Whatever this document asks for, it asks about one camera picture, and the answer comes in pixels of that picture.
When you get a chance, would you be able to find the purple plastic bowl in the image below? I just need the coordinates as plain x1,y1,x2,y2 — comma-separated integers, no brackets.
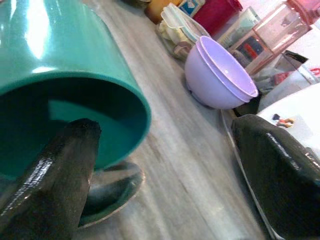
184,35,260,110
199,35,260,100

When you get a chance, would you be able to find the pink clear water bottle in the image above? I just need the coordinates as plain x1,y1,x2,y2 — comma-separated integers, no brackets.
228,0,320,76

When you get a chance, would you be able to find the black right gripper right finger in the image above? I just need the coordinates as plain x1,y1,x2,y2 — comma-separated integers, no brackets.
230,113,320,240

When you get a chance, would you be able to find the orange plastic bottle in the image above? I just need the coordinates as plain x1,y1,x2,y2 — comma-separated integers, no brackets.
145,0,183,25

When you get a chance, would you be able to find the pale green white tube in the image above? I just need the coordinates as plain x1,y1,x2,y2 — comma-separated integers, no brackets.
216,6,267,50

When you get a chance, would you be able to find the teal mug with rabbit print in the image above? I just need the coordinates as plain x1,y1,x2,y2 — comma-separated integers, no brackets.
0,0,153,230

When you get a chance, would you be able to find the clear lidded food container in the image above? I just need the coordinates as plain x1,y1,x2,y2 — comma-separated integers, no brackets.
156,3,211,61

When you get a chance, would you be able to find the blue white carton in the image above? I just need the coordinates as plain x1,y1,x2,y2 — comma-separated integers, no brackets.
177,0,207,18

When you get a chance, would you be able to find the red plastic canister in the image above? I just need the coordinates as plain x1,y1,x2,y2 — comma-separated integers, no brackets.
192,0,244,37

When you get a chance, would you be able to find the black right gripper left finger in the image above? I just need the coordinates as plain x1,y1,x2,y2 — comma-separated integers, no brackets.
0,118,102,240

